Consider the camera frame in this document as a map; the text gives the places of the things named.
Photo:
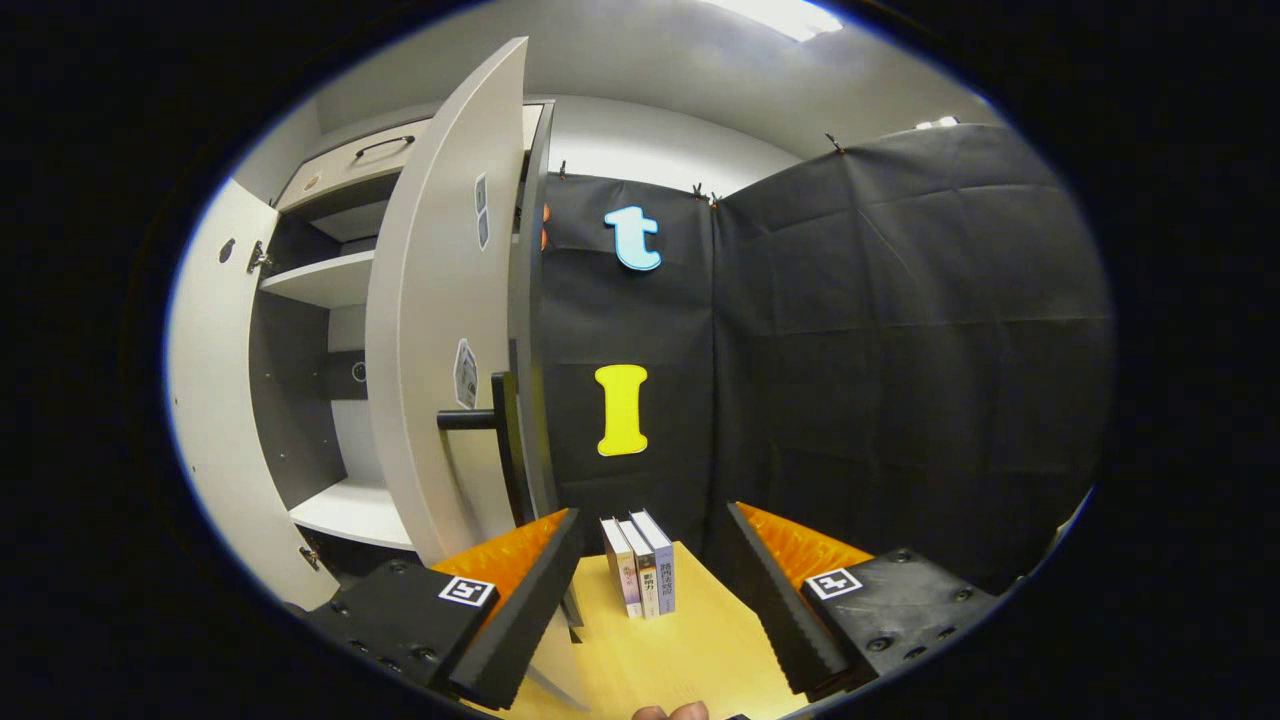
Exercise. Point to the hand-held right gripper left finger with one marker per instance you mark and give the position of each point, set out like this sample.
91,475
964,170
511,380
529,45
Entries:
525,610

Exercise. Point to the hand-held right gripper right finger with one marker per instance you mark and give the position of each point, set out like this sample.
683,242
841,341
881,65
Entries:
775,600

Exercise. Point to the white cabinet door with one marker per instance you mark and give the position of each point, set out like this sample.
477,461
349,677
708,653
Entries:
430,300
220,400

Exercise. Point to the pale pink book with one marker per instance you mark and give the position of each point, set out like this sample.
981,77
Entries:
624,570

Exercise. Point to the blue and white book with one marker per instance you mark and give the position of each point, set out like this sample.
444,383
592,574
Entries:
660,560

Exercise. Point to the white book dark print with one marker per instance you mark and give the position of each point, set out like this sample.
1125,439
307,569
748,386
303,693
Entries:
645,570

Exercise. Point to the black backdrop cloth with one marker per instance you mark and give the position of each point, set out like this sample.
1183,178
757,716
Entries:
900,350

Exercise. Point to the black cloth clip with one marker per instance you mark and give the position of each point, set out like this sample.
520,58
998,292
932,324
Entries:
703,193
834,143

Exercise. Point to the small ceiling light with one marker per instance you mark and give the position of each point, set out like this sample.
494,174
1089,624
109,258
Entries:
937,123

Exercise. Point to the long ceiling light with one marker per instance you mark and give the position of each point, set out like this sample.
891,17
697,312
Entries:
785,15

